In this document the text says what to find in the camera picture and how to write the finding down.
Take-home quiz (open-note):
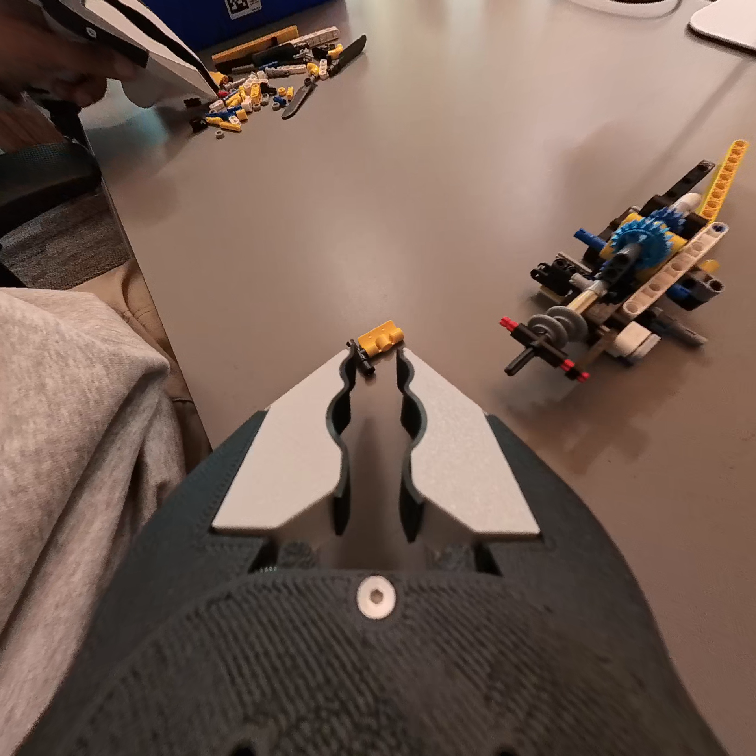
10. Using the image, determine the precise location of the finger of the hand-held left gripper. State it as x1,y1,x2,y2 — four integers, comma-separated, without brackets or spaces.
41,0,221,110
89,0,229,99

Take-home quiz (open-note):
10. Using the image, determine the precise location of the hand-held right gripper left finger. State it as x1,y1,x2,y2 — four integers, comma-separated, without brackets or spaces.
211,348,358,539

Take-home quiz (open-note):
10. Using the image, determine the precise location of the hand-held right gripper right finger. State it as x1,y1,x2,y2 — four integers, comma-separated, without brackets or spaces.
395,348,541,541

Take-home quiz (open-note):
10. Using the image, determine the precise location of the pile of lego pieces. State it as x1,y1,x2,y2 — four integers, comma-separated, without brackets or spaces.
188,26,368,139

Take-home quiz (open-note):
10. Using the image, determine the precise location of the black lego pin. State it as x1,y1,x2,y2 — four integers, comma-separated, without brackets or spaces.
347,339,378,376

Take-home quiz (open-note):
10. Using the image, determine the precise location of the yellow lego connector piece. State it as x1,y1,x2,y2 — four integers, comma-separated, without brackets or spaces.
358,321,406,356

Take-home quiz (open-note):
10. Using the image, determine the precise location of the partly built lego model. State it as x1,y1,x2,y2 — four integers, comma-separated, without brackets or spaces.
501,139,751,386

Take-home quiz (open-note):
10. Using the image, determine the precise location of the person's left hand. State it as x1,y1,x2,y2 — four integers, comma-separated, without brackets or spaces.
0,3,143,108

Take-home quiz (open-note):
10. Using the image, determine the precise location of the blue storage box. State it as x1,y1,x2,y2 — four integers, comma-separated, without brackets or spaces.
142,0,346,52

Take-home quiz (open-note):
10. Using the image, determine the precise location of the black mesh chair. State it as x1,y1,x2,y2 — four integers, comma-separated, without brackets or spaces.
0,100,102,238

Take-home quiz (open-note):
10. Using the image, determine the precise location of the person's grey sweatshirt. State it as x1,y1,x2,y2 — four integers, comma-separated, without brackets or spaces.
0,288,191,756

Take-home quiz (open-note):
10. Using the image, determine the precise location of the white flat device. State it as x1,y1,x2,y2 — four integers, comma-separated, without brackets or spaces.
690,0,756,43

